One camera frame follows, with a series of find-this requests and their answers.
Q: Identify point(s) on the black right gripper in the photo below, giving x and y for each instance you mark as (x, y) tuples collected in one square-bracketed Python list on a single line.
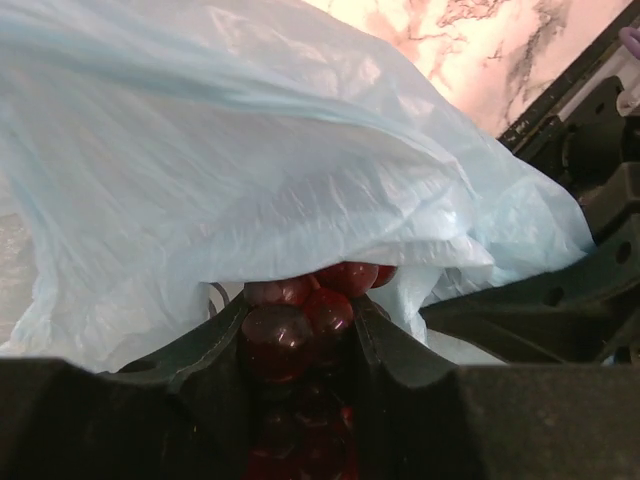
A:
[(585, 313)]

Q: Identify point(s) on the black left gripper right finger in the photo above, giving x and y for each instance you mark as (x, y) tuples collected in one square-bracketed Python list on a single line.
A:
[(419, 416)]

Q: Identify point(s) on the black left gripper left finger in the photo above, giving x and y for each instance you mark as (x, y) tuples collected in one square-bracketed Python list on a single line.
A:
[(181, 412)]

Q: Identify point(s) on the dark red fake grapes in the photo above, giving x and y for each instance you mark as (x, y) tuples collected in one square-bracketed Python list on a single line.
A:
[(297, 346)]

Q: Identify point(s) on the light blue plastic bag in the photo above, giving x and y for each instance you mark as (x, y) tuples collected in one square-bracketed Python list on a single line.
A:
[(152, 148)]

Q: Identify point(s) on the black metal base rail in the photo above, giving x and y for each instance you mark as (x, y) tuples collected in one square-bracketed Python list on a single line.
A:
[(565, 85)]

